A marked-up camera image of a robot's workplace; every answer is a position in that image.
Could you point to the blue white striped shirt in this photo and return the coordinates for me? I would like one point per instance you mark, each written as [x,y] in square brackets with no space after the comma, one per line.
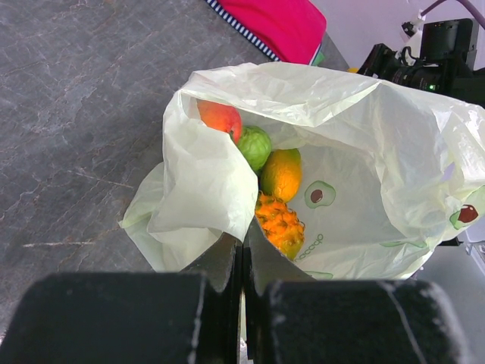
[217,7]

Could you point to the small pineapple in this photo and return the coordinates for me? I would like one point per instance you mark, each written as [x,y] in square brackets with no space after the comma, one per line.
[280,225]

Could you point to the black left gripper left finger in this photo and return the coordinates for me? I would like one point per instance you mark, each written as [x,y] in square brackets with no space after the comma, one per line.
[190,316]

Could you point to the green round fruit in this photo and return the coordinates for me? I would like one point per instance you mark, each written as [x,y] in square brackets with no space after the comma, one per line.
[255,145]

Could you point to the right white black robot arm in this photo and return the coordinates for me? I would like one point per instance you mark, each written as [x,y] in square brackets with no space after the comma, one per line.
[445,66]

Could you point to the pale green plastic bag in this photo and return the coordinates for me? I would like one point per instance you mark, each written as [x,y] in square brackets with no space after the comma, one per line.
[388,172]

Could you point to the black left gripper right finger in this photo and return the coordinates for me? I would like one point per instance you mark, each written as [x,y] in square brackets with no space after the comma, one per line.
[292,317]

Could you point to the red folded shirt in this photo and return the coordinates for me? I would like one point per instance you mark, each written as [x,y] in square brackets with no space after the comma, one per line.
[292,29]

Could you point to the peach fruit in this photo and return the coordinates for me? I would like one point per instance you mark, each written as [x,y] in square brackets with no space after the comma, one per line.
[221,117]

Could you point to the yellow orange mango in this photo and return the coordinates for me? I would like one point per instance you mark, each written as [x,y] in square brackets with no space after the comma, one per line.
[281,175]

